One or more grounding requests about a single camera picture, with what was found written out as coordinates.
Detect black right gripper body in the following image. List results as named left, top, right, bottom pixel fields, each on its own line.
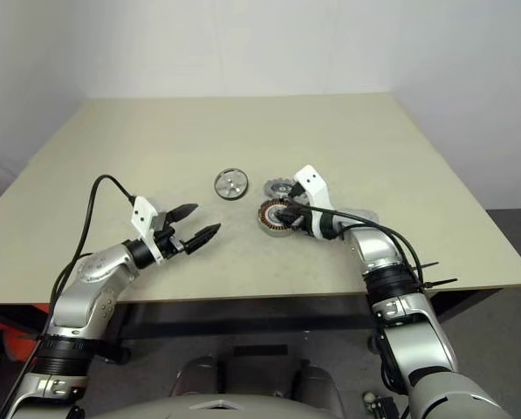
left=291, top=204, right=317, bottom=237

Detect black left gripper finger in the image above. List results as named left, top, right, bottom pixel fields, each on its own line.
left=168, top=203, right=199, bottom=223
left=184, top=223, right=223, bottom=257

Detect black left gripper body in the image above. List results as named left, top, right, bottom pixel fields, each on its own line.
left=154, top=212, right=190, bottom=259

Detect round motor housing copper windings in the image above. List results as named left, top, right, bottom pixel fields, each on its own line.
left=256, top=196, right=307, bottom=239

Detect grey notched housing lid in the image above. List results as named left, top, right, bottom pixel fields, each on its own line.
left=262, top=177, right=297, bottom=200

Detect silver spoked rotor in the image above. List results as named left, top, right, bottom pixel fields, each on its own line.
left=213, top=168, right=250, bottom=202

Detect dark rounded shape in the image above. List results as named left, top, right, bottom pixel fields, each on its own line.
left=175, top=355, right=220, bottom=402

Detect silver robot torso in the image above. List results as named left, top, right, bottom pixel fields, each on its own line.
left=89, top=395, right=403, bottom=419

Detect orange object under table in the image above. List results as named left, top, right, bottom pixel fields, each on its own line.
left=0, top=316, right=38, bottom=364

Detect small black box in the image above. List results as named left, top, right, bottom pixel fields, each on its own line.
left=372, top=395, right=397, bottom=419

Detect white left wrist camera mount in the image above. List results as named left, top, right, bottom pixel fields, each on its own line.
left=130, top=196, right=165, bottom=265

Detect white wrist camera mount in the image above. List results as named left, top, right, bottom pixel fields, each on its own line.
left=130, top=196, right=165, bottom=265
left=293, top=164, right=336, bottom=239

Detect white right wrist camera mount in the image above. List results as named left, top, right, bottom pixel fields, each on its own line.
left=293, top=164, right=336, bottom=239

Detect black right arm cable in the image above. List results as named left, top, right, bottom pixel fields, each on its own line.
left=289, top=182, right=425, bottom=289

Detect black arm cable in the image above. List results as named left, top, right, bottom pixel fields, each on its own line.
left=289, top=182, right=425, bottom=289
left=0, top=175, right=137, bottom=418

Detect black table frame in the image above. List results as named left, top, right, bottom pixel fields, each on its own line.
left=0, top=285, right=512, bottom=366

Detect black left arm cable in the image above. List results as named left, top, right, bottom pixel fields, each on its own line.
left=0, top=175, right=137, bottom=418

